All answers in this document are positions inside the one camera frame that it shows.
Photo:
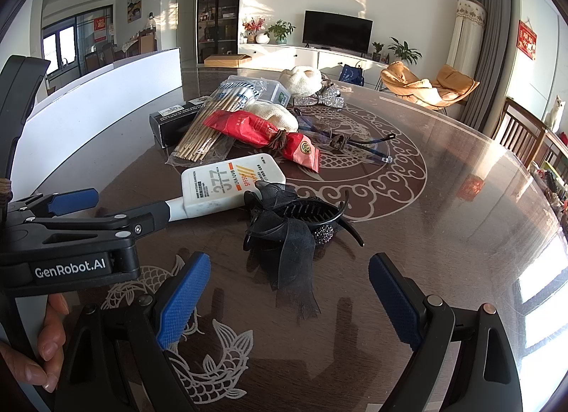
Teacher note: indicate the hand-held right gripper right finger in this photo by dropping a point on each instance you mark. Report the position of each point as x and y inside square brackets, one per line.
[395, 301]

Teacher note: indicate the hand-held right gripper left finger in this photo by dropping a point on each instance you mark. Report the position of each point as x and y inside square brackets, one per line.
[184, 301]

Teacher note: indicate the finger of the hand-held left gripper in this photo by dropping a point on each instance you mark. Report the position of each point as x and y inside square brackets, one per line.
[73, 201]
[133, 223]

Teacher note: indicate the white board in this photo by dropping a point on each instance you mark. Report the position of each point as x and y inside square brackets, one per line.
[88, 119]

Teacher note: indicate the white sunscreen tube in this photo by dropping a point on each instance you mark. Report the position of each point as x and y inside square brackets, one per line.
[222, 185]

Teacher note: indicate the black bow hair claw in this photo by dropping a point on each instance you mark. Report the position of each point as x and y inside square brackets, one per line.
[284, 234]

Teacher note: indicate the cotton swab pack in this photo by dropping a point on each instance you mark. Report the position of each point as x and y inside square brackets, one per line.
[208, 128]

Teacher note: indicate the red foil packet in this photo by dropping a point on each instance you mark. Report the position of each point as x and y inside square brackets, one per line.
[248, 128]

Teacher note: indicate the person's left hand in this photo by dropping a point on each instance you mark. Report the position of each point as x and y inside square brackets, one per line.
[49, 341]

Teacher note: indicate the black cardboard box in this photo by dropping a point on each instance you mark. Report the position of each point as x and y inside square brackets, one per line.
[168, 126]

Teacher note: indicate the red door poster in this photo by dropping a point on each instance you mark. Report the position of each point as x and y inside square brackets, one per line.
[101, 28]

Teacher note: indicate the cream knit glove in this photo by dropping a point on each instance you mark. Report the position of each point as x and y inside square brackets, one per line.
[301, 79]
[275, 115]

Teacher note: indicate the flat cardboard box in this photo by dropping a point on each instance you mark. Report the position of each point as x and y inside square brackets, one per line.
[226, 60]

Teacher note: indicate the clear plastic box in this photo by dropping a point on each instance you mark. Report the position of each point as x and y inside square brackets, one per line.
[273, 90]

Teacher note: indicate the wooden chair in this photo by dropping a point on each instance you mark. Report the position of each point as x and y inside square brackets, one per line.
[514, 128]

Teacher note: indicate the white door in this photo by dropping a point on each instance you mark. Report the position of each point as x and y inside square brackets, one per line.
[185, 17]

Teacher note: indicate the silver glitter bow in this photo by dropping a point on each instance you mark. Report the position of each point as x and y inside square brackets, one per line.
[326, 97]

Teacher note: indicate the orange lounge chair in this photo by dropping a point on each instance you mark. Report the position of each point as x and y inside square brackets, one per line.
[401, 79]
[457, 81]

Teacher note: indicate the white round vase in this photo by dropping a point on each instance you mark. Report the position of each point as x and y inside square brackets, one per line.
[262, 38]

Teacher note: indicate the white television cabinet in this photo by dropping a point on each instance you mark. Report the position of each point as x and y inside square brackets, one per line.
[284, 55]

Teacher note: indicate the blue bag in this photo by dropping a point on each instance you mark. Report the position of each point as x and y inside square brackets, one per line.
[353, 75]

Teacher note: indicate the red flower plant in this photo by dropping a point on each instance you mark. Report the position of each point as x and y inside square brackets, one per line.
[253, 26]

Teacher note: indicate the tall dark display cabinet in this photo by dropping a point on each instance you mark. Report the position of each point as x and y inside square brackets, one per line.
[219, 4]

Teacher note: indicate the bushy green potted plant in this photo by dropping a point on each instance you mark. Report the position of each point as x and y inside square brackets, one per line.
[280, 30]

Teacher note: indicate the white cat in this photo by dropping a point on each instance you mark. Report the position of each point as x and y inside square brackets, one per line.
[555, 115]

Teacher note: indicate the large leafy potted plant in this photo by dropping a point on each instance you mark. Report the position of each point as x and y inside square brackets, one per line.
[404, 50]

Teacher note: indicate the small potted plant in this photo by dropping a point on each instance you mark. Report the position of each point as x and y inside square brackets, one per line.
[377, 48]

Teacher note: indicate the white covered air conditioner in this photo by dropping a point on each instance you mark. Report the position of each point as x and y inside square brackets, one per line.
[466, 35]

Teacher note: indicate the black flat television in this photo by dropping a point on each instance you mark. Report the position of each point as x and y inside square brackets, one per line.
[337, 30]

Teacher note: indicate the grey curtain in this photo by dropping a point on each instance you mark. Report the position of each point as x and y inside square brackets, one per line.
[492, 39]

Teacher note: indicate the wall painting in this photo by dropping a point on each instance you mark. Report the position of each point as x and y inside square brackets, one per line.
[135, 6]

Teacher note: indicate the red wall hanging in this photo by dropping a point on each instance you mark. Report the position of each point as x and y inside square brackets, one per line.
[527, 39]

